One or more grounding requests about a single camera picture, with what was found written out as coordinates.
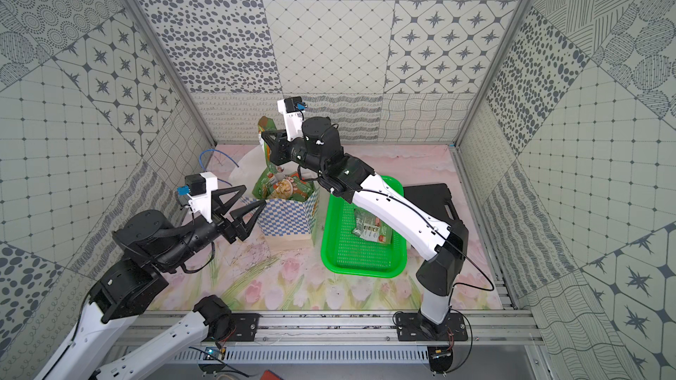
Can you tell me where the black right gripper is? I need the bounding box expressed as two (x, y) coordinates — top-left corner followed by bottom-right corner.
(261, 128), (326, 176)

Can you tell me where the mushroom soup packet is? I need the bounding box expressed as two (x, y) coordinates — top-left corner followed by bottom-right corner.
(257, 115), (281, 167)

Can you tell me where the blue checkered paper bag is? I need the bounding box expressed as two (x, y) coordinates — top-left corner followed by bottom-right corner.
(198, 145), (320, 253)

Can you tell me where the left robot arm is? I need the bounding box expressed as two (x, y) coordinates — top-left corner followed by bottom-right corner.
(38, 186), (266, 379)

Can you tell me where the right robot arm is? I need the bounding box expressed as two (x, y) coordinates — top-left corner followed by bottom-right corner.
(261, 117), (468, 325)

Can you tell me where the green plastic basket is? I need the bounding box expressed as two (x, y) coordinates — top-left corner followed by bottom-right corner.
(321, 196), (408, 279)

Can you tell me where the black plastic tool case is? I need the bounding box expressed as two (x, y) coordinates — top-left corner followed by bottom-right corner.
(404, 183), (461, 225)

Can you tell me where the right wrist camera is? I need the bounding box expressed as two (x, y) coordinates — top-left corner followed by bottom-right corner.
(277, 97), (306, 142)

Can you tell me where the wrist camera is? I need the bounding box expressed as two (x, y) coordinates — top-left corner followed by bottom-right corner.
(177, 172), (218, 223)
(277, 97), (306, 142)

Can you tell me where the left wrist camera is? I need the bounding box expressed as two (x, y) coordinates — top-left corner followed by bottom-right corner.
(177, 172), (218, 223)

